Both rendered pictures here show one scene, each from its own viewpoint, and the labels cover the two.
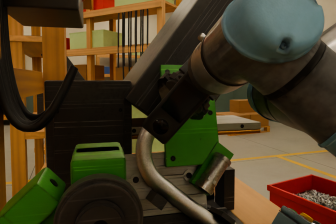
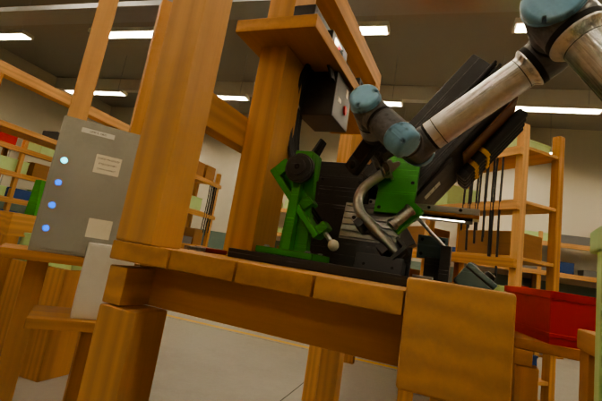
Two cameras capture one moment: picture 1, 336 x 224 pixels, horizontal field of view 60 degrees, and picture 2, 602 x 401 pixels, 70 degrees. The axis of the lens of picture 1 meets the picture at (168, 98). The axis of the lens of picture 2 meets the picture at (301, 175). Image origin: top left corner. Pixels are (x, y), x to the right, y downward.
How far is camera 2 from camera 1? 0.89 m
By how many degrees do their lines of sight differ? 40
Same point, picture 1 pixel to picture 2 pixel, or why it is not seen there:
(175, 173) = (381, 219)
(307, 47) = (365, 106)
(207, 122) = (408, 188)
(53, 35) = not seen: hidden behind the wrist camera
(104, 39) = (449, 196)
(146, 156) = (357, 198)
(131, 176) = (351, 215)
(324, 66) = (379, 114)
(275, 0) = (358, 92)
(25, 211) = (280, 166)
